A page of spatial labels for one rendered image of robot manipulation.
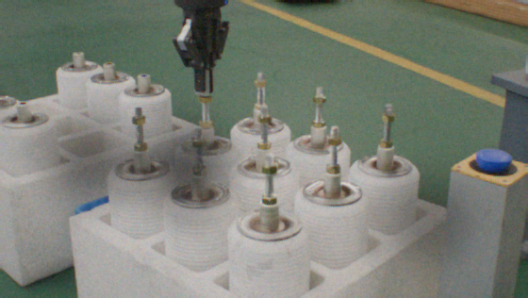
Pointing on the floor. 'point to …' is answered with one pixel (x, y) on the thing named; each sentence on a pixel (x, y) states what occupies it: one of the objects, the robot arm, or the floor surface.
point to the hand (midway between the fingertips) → (204, 80)
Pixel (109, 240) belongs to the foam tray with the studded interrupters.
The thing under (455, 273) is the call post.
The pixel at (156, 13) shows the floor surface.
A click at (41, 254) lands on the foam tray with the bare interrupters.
